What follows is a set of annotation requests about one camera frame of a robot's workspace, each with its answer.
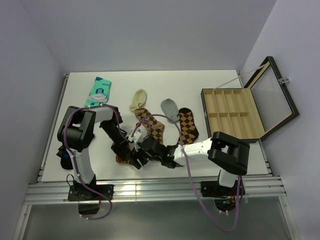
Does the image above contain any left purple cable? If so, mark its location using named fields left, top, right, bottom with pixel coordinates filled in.
left=63, top=104, right=141, bottom=221

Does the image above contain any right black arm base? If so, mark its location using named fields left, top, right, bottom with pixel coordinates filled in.
left=200, top=180, right=246, bottom=213

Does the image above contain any dark brown argyle sock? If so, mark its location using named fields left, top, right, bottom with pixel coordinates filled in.
left=178, top=107, right=199, bottom=145

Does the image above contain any orange green argyle sock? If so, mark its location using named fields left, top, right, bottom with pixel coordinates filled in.
left=115, top=155, right=141, bottom=168

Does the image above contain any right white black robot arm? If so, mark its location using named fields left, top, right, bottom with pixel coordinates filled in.
left=127, top=130, right=250, bottom=195

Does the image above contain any black blue sock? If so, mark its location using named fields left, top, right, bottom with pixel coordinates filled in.
left=56, top=145, right=73, bottom=170

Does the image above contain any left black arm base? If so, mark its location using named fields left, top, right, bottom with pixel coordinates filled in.
left=66, top=174, right=114, bottom=219

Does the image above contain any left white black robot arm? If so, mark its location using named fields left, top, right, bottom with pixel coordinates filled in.
left=56, top=105, right=130, bottom=200

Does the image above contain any grey ankle sock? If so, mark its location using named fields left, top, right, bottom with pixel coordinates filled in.
left=160, top=98, right=179, bottom=123

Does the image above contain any black compartment storage box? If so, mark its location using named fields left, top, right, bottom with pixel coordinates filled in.
left=200, top=56, right=300, bottom=143

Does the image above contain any teal patterned sock pair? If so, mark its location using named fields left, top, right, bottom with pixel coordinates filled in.
left=84, top=77, right=112, bottom=107

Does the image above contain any cream ankle sock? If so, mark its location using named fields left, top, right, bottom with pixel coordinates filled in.
left=129, top=89, right=147, bottom=112

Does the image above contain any brown tan argyle sock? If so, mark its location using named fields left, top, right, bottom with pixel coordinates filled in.
left=134, top=107, right=165, bottom=144

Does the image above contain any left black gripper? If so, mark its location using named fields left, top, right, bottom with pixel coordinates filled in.
left=101, top=120, right=130, bottom=161

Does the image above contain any metal wall latch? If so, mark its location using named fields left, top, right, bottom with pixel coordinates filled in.
left=278, top=77, right=290, bottom=85

